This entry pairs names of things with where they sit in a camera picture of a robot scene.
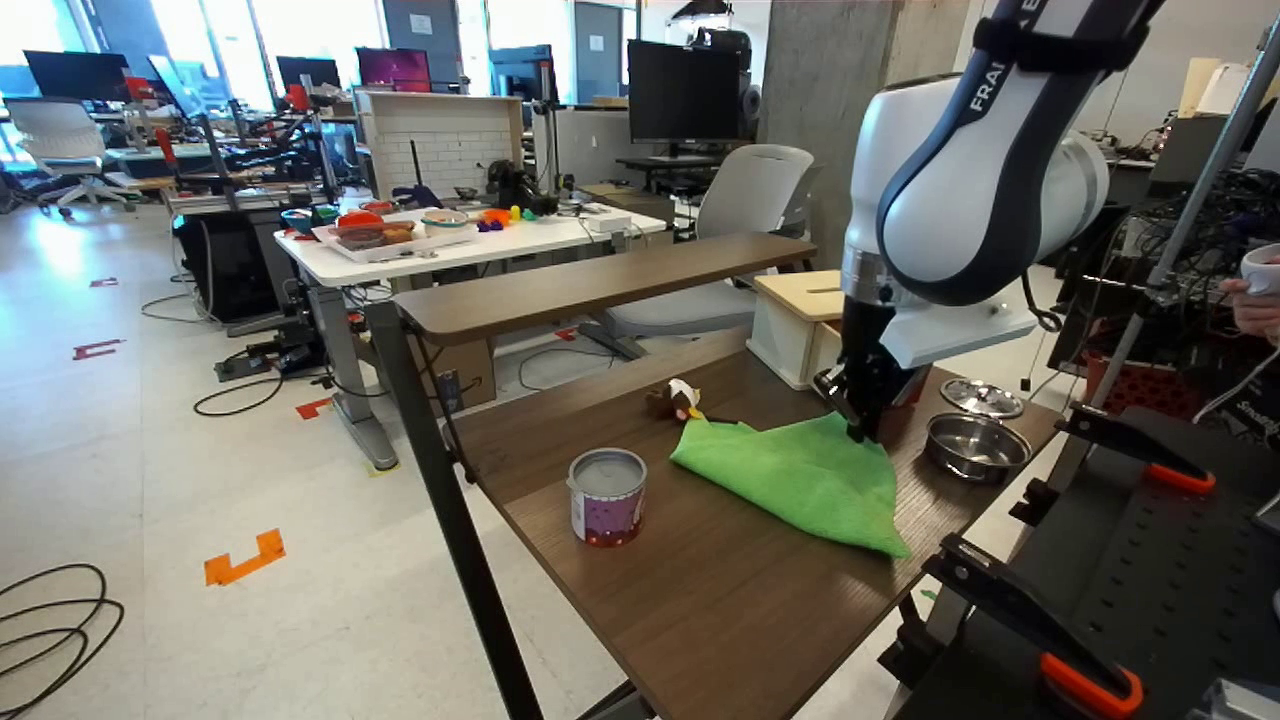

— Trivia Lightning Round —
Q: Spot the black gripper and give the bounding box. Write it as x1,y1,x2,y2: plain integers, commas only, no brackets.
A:
813,298,928,445

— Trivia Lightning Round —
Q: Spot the green towel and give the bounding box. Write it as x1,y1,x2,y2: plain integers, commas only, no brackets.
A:
670,411,913,560

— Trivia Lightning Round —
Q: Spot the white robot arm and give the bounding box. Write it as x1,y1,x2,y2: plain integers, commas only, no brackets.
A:
827,0,1162,438

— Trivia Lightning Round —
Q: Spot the wooden drawer box red drawer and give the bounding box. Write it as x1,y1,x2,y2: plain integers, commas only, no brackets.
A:
748,268,928,445

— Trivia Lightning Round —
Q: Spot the metal lid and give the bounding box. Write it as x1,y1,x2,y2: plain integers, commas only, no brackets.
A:
941,377,1027,421

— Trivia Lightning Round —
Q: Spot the metal bowl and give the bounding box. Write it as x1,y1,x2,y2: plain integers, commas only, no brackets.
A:
923,411,1027,482

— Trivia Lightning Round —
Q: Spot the small stuffed toy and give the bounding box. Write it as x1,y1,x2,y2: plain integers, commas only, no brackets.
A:
647,378,699,425

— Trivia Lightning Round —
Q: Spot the grey office chair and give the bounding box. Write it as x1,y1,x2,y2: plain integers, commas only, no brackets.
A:
583,145,813,361

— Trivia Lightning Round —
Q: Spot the purple paint can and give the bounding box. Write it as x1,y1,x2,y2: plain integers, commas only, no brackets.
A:
565,446,647,547

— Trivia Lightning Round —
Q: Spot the black monitor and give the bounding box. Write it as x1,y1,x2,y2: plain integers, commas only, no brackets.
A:
628,38,748,139

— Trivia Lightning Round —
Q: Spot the wooden shelf board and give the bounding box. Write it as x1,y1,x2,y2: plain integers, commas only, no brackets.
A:
396,235,813,343

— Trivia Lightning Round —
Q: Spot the white desk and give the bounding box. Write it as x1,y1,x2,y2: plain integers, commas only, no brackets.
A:
277,208,658,471

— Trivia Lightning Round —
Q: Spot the orange floor tape marker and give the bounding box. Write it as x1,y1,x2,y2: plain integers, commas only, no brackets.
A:
205,526,284,588

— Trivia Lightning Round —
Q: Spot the white office chair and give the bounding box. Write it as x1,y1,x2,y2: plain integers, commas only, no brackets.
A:
8,100,138,216

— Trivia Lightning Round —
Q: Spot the orange handled clamp near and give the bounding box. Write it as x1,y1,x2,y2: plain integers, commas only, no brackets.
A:
923,537,1149,720

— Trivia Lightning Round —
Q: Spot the orange handled clamp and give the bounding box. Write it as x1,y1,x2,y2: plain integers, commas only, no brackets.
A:
1063,402,1216,495
923,537,1149,720

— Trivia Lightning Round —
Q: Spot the orange handled clamp far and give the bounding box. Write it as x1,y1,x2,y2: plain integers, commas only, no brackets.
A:
1063,402,1216,495

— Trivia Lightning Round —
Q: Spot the black table leg post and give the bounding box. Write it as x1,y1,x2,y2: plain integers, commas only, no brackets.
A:
363,304,542,720

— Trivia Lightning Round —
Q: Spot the black floor cable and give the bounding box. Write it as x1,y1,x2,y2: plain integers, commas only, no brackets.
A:
0,560,128,720

